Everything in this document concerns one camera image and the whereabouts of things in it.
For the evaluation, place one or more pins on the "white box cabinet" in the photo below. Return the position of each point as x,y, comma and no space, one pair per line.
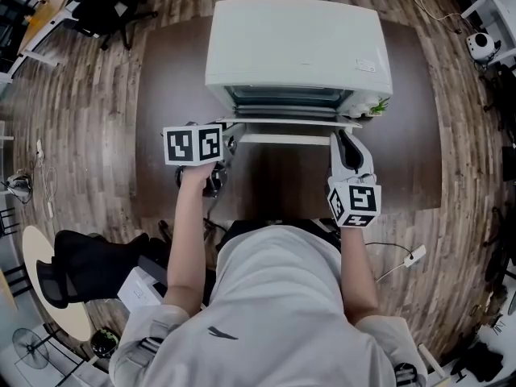
137,292

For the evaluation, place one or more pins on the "white toaster oven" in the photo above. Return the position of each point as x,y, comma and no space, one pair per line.
298,42

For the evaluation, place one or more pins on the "white oven door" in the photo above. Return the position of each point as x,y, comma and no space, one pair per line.
282,121

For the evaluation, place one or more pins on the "round wooden table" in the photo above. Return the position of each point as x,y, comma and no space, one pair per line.
36,252

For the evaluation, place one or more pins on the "person's light shirt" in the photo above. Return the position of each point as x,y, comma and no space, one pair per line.
274,317

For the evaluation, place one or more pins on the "black office chair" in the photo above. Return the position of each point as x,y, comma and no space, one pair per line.
92,264
105,6

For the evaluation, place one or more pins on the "black bag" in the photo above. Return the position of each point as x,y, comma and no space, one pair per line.
481,359

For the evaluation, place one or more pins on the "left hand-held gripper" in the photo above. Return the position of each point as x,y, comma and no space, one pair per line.
189,145

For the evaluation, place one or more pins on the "wooden desk with white legs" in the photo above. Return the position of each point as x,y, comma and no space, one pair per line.
44,18

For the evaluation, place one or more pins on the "white round appliance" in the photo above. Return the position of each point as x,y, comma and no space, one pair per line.
479,47

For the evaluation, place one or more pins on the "small green potted plant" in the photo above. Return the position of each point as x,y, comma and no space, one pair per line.
379,107

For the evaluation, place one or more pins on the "standing fan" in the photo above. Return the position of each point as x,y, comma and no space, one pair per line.
30,348

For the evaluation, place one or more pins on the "person's right forearm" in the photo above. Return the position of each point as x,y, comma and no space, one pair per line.
356,276

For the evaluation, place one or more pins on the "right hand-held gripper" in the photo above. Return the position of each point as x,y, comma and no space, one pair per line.
354,202

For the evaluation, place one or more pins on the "white power strip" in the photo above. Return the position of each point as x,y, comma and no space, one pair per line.
415,255
39,147

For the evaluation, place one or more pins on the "black helmet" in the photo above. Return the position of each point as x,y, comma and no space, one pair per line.
105,343

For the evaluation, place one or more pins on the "person's left forearm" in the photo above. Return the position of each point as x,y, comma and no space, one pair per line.
187,236

